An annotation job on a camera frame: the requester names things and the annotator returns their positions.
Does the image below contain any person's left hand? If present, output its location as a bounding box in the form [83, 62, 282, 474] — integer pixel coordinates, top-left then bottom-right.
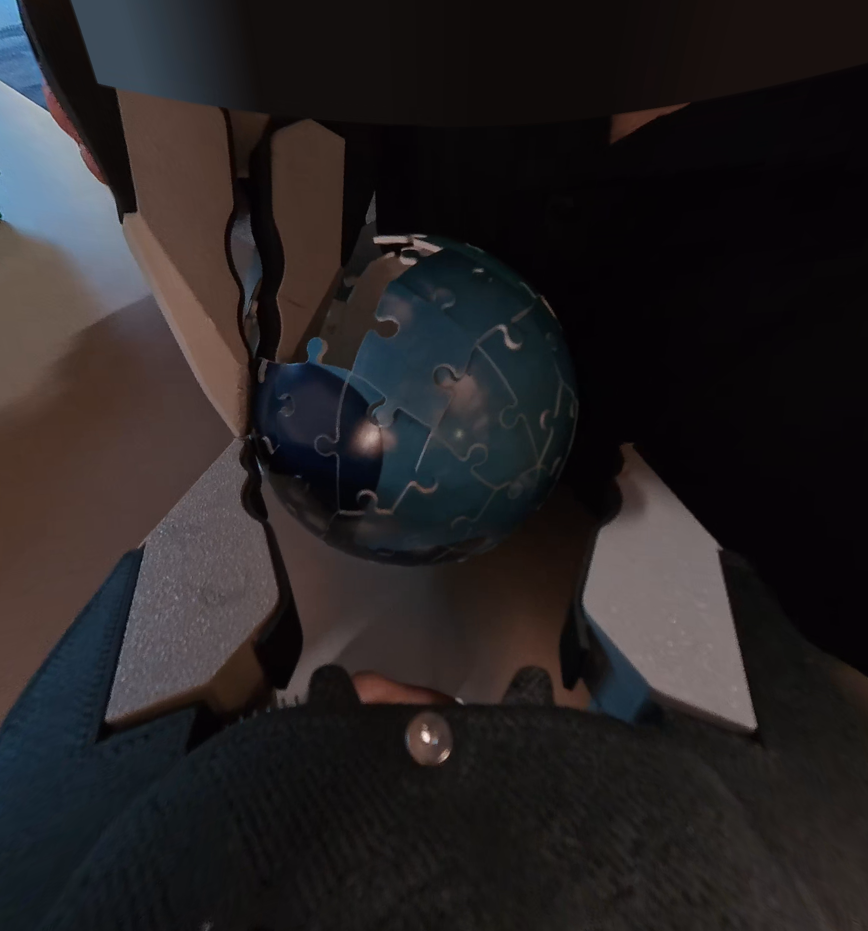
[353, 671, 466, 708]

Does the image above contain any person's black clothed torso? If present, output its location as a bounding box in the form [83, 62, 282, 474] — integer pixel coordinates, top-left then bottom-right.
[347, 109, 868, 699]

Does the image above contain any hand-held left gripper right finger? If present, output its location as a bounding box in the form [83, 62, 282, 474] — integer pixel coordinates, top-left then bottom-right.
[559, 442, 762, 732]

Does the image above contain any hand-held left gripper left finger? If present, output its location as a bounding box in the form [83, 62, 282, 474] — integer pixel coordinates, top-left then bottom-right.
[104, 436, 304, 728]

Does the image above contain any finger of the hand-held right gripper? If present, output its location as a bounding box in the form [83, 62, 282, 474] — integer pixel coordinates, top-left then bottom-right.
[247, 118, 349, 363]
[116, 89, 257, 439]

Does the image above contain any blue puzzle ball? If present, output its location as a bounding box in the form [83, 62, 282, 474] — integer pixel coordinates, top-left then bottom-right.
[252, 233, 579, 567]

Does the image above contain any person's right hand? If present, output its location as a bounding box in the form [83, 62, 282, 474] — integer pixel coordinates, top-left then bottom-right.
[41, 75, 109, 184]

